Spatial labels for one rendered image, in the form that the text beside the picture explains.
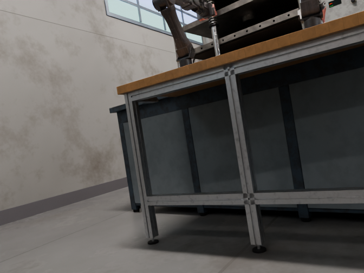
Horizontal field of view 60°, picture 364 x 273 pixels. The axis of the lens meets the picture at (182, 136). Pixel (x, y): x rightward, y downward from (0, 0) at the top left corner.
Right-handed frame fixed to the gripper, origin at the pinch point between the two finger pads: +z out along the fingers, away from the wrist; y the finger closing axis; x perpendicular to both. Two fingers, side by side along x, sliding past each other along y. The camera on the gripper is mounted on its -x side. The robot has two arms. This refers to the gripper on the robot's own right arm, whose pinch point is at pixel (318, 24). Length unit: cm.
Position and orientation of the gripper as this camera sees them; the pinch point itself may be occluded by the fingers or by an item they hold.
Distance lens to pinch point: 178.4
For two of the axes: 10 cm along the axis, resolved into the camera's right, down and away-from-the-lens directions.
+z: 4.3, 8.4, 3.3
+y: -7.5, 1.3, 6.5
